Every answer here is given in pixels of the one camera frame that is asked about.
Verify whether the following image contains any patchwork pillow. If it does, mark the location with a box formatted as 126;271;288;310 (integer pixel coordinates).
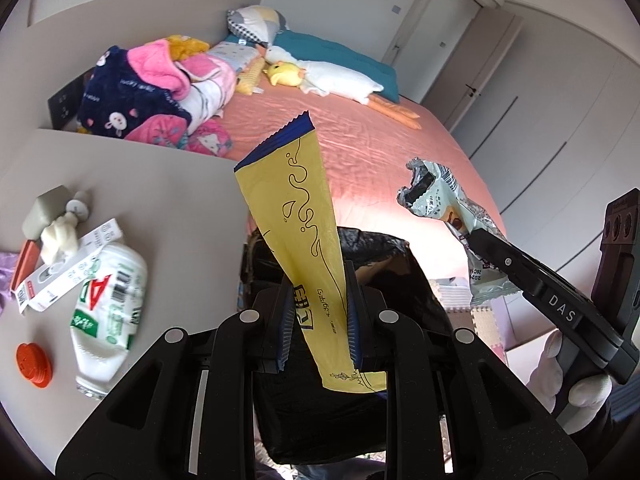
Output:
227;5;290;46

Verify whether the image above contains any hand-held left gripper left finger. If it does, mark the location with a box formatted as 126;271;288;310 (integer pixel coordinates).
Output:
55;280;301;480

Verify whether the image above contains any pale patterned quilt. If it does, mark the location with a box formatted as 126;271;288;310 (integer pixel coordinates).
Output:
207;40;261;73

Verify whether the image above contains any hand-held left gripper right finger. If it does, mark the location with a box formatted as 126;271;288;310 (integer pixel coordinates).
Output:
345;270;588;480

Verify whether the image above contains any small white round object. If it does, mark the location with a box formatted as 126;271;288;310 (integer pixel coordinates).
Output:
66;191;93;221

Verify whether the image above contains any white plastic milk bottle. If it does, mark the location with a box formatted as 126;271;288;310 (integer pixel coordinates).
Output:
70;242;149;401

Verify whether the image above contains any crumpled white tissue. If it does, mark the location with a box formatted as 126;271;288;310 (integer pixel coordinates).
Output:
40;212;81;263

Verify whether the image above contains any silver wrapper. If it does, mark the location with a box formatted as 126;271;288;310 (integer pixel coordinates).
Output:
396;156;523;306

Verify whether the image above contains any navy fleece garment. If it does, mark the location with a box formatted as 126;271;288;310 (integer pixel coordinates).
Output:
77;46;193;141

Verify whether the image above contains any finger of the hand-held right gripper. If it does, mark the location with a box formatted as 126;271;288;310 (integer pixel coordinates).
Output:
467;229;633;386

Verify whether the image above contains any purple cloth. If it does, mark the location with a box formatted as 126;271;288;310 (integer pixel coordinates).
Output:
0;250;23;311

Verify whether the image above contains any yellow snack packet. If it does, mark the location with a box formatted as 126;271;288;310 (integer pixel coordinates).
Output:
234;110;388;393

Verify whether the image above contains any grey wardrobe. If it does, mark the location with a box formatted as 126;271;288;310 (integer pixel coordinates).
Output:
420;5;640;286

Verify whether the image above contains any foam puzzle floor mat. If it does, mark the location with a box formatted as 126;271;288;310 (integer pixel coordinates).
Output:
432;277;511;361

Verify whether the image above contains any bed with pink sheet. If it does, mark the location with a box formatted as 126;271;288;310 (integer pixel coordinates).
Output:
185;55;506;241

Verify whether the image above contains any orange bottle cap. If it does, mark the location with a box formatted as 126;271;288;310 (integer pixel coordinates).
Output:
15;342;53;388

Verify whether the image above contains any yellow plush garment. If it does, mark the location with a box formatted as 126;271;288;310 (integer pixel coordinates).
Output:
166;35;210;61

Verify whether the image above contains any yellow duck plush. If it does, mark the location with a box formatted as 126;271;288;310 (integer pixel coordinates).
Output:
263;61;307;88

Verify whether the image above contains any red box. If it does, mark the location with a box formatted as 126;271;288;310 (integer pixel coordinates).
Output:
9;240;42;293

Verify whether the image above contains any small grey-green box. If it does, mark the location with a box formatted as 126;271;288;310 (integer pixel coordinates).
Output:
22;185;71;240

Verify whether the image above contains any white goose plush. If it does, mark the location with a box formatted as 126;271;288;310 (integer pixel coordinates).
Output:
265;45;421;131

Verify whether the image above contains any bright pink fleece garment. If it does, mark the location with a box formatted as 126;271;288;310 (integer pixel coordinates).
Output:
127;39;191;101

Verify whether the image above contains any grey nightstand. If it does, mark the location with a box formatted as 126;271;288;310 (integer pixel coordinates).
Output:
0;127;251;411

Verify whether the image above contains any white door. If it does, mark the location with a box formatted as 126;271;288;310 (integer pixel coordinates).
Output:
385;0;483;101

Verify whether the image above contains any person's right hand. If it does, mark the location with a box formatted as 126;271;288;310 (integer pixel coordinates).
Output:
525;330;613;416

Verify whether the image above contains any pink and white folded blanket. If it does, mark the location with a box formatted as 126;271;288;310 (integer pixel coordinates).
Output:
177;52;237;128

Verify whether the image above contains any black wall socket panel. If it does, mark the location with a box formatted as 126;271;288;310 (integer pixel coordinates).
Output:
47;72;93;131

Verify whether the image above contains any grey thermometer box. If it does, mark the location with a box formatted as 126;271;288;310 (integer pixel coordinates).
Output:
15;217;124;314

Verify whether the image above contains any grey headboard panel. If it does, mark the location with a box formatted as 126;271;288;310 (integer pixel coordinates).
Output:
0;0;266;131

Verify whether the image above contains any yellow spotted pillow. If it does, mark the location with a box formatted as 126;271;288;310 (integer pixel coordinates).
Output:
235;57;266;96

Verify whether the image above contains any pink floral garment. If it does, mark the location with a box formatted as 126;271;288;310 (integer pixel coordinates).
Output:
125;114;191;150

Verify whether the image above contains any cardboard bin with black bag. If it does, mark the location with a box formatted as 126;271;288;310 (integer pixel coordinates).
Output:
240;227;453;466

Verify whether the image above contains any pink cat print garment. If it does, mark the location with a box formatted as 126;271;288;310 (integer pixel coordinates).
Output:
187;119;233;157

